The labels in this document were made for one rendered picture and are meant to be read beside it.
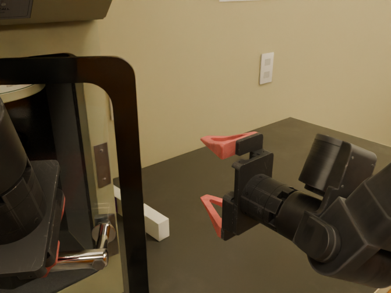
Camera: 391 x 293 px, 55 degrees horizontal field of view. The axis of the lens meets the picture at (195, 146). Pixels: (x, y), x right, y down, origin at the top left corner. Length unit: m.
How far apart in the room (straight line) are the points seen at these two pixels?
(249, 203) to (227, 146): 0.07
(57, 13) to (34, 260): 0.28
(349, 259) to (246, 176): 0.17
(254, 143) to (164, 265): 0.38
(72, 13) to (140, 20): 0.61
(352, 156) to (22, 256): 0.31
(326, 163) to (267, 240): 0.46
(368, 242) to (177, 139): 0.96
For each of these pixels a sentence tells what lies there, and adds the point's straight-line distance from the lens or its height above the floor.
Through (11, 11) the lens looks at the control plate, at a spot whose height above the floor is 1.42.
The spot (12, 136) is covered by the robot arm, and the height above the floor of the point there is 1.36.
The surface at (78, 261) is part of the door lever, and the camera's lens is 0.39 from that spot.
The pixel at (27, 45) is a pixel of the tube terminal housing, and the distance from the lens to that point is 0.51.
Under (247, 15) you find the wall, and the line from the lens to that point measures 1.37.
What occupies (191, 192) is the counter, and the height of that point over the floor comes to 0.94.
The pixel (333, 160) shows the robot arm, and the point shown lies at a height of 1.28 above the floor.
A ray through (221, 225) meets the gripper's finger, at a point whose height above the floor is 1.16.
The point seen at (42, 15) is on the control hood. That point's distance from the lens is 0.47.
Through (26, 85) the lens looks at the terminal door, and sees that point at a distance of 0.38.
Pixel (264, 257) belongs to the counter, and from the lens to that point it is 0.81.
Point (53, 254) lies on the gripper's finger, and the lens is 0.32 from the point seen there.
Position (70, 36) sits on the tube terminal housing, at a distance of 0.52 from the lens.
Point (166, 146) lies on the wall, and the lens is 1.22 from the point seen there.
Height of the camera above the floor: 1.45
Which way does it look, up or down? 23 degrees down
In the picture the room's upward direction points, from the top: straight up
